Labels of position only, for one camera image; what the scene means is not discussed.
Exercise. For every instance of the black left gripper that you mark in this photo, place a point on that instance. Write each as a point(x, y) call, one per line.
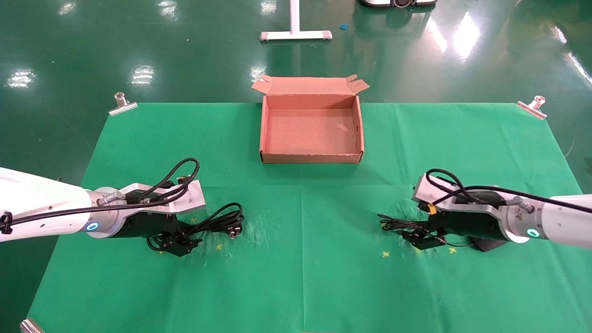
point(148, 225)

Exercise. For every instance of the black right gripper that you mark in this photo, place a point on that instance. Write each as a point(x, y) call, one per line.
point(471, 226)

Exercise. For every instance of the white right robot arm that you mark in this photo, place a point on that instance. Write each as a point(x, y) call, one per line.
point(564, 219)

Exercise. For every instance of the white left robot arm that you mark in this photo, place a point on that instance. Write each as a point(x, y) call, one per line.
point(41, 203)

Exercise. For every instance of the open brown cardboard box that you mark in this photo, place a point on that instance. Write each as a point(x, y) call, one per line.
point(310, 134)

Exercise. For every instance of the silver binder clip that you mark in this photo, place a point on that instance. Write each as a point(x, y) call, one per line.
point(122, 107)
point(532, 109)
point(31, 326)

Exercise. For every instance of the black white mobile base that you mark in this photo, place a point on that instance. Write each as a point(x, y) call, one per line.
point(397, 2)

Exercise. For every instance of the white stand base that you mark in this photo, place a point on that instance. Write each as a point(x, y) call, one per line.
point(294, 34)

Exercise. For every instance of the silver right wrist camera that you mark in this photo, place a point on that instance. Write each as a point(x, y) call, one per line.
point(462, 210)

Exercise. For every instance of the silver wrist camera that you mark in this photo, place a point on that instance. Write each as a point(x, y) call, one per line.
point(462, 210)
point(189, 199)

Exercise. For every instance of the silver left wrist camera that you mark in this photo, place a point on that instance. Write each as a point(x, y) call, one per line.
point(189, 199)

